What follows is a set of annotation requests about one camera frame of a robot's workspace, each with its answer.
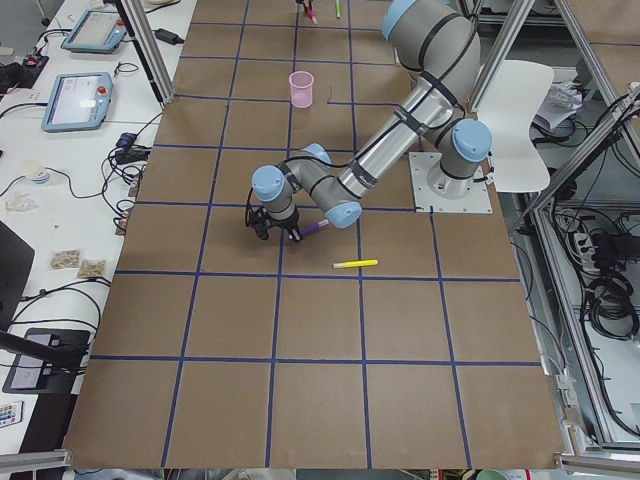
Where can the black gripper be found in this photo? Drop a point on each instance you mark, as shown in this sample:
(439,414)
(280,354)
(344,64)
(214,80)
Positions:
(291,223)

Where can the purple marker pen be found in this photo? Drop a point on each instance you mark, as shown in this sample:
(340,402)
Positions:
(314,227)

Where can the pink marker pen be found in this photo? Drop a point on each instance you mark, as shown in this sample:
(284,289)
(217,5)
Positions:
(310,12)

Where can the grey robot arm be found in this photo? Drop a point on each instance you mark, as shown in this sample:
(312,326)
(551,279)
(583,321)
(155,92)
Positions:
(440,49)

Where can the pink mesh cup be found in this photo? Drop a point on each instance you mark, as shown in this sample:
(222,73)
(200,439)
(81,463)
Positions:
(301,89)

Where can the yellow marker pen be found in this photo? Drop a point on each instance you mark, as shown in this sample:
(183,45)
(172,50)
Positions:
(355,264)

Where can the black power adapter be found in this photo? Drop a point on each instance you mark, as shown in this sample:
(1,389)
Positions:
(168,37)

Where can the near blue teach pendant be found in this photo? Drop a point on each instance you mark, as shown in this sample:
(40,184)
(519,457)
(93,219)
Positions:
(78,102)

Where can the blue teach pendant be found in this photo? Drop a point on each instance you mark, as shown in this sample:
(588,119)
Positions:
(97,31)
(78,102)

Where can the white plastic chair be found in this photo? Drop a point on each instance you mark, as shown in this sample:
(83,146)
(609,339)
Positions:
(508,109)

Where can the far blue teach pendant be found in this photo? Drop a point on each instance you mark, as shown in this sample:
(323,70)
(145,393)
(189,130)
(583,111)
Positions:
(97,31)

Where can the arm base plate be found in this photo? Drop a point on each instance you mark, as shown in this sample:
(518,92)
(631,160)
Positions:
(434,192)

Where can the aluminium frame post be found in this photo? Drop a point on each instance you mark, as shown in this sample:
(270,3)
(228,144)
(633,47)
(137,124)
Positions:
(145,45)

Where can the black camera stand base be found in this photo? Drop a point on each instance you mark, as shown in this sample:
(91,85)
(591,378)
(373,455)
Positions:
(46,361)

